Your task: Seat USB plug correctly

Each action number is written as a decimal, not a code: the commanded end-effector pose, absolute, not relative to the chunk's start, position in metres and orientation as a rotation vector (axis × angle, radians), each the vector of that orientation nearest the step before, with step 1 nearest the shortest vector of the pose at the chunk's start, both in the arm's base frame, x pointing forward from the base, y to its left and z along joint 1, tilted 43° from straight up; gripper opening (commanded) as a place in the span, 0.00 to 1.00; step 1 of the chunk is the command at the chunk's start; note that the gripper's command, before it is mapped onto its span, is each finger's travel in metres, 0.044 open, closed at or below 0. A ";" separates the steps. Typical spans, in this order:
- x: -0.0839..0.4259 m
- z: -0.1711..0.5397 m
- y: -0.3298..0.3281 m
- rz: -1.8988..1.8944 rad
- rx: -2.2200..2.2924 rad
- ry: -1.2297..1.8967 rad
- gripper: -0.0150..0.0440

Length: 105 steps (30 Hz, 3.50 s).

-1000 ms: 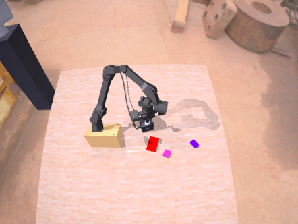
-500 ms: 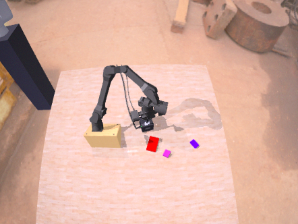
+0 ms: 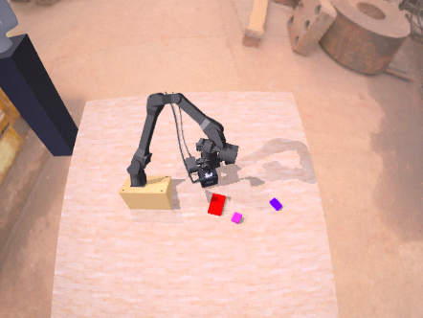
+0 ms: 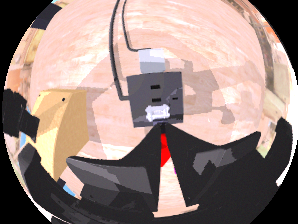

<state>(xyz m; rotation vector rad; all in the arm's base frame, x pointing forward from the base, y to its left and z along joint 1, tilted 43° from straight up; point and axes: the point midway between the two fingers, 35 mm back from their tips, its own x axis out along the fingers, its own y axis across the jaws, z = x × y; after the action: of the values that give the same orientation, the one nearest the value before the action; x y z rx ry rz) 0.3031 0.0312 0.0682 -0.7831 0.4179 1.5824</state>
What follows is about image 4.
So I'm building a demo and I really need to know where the red rectangular block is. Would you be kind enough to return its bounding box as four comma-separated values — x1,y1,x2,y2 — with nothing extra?
161,135,170,167

